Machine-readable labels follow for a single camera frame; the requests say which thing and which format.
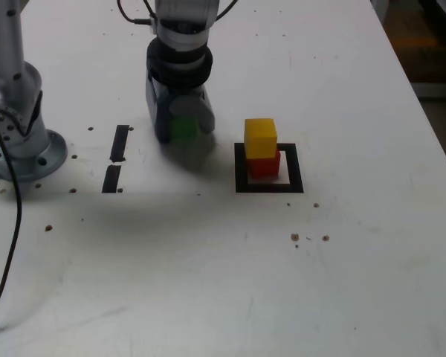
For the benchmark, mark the brown wooden cabinet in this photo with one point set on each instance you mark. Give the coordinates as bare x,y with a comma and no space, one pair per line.
431,56

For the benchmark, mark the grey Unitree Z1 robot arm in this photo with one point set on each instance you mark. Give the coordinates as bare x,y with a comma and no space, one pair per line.
15,122

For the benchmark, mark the black tape strip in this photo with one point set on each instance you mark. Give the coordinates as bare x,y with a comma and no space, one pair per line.
119,141

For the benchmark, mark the black tape square outline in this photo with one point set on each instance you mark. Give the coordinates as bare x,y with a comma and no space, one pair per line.
267,188

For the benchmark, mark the green cube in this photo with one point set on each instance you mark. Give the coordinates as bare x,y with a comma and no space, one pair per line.
184,128

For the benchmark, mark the red cube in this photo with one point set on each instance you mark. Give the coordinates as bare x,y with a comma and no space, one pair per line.
264,167

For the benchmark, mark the yellow cube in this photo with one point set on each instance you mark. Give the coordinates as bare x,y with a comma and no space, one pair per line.
260,139

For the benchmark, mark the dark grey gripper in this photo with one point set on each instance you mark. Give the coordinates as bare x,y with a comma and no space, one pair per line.
160,93

